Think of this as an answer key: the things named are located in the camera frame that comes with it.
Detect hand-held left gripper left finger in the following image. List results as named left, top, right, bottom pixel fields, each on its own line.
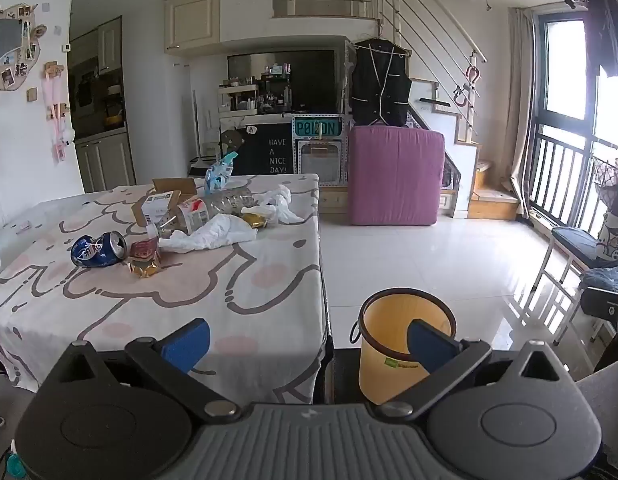
left=44, top=319, right=242, bottom=423

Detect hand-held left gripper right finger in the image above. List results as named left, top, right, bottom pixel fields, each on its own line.
left=374, top=319, right=575, bottom=419

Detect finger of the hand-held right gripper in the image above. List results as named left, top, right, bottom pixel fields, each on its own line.
left=580, top=286, right=618, bottom=372

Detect yellow plastic waste bin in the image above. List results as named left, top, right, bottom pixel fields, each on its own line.
left=350, top=287, right=457, bottom=406

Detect red gold snack packet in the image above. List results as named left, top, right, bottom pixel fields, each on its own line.
left=126, top=239, right=163, bottom=278

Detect large white plastic bag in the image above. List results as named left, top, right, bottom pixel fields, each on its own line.
left=159, top=213, right=260, bottom=253

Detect clear jar with white cap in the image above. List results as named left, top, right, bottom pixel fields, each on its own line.
left=146, top=197, right=211, bottom=238

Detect crushed blue soda can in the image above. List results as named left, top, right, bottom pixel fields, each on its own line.
left=70, top=231, right=128, bottom=268

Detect brown cardboard box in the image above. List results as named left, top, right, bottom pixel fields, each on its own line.
left=131, top=177, right=199, bottom=227

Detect crushed clear plastic bottle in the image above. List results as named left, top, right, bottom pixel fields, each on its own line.
left=204, top=185, right=262, bottom=216

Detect small white plastic bag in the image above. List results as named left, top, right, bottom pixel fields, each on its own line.
left=241, top=185, right=305, bottom=224

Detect light blue snack packet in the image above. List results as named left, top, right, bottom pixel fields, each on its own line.
left=205, top=151, right=239, bottom=192

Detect blue denim cloth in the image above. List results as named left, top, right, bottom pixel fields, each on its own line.
left=582, top=262, right=618, bottom=306

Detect white chair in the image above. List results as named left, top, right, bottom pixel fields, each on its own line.
left=532, top=226, right=618, bottom=346

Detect printed tote bag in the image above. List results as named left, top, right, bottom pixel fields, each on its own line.
left=596, top=210, right=618, bottom=261

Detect dark blue seat cushion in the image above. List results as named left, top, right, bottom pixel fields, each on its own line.
left=552, top=226, right=618, bottom=262

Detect black balcony railing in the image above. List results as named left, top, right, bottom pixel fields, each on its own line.
left=526, top=122, right=618, bottom=261

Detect pink folded mattress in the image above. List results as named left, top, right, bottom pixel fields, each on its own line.
left=348, top=125, right=445, bottom=227

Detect white wooden staircase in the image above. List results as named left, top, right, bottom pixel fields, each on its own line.
left=409, top=80, right=520, bottom=221

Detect cream kitchen base cabinet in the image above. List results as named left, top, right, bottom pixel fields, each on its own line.
left=74, top=132, right=137, bottom=193

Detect black letter board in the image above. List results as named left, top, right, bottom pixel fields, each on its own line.
left=220, top=122, right=295, bottom=176

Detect white perforated cabinet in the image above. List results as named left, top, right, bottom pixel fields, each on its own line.
left=291, top=115, right=351, bottom=187

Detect beige curtain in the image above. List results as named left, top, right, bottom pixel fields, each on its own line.
left=504, top=7, right=540, bottom=218

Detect teal sign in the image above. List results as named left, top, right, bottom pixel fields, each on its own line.
left=294, top=119, right=342, bottom=138

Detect black vest with white trim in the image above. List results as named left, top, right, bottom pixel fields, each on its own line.
left=350, top=37, right=412, bottom=127

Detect pink hanging ornament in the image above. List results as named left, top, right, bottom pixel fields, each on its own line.
left=44, top=62, right=76, bottom=163

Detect dark hanging clothes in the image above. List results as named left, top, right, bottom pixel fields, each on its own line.
left=584, top=0, right=618, bottom=81

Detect metal stair railing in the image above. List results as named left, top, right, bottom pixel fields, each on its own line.
left=274, top=0, right=487, bottom=136

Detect photo board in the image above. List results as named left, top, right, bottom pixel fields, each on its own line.
left=0, top=2, right=47, bottom=93

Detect wire basket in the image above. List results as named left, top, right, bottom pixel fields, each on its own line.
left=592, top=155, right=618, bottom=196

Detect cream wall cabinet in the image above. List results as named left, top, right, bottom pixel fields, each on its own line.
left=164, top=0, right=222, bottom=53

